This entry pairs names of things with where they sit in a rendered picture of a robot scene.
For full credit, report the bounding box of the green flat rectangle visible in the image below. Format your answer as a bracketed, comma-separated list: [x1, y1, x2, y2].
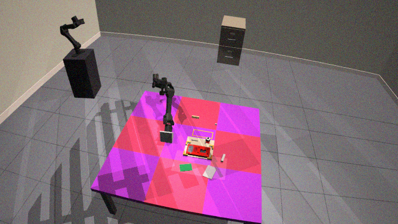
[180, 164, 192, 171]

